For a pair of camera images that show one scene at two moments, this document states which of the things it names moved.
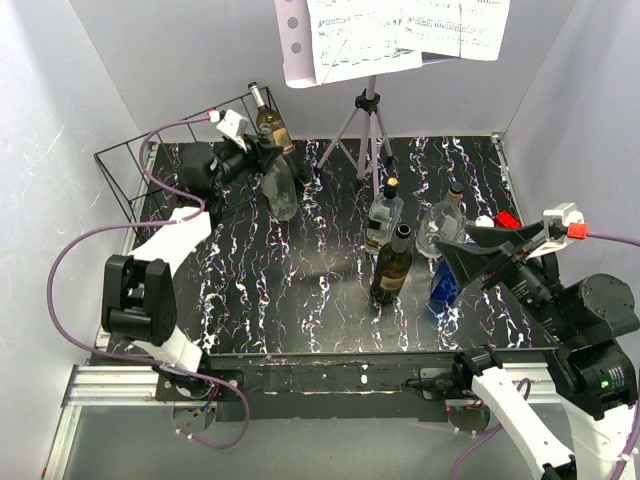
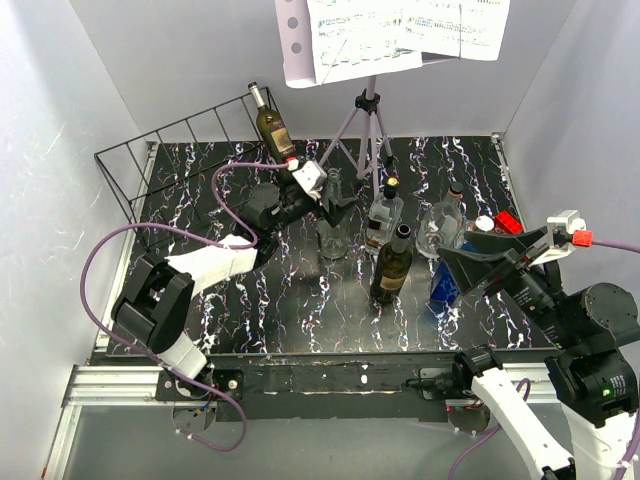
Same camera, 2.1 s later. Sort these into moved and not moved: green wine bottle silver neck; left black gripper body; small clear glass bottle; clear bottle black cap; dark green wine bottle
Moved: left black gripper body
Not moved: small clear glass bottle; dark green wine bottle; green wine bottle silver neck; clear bottle black cap
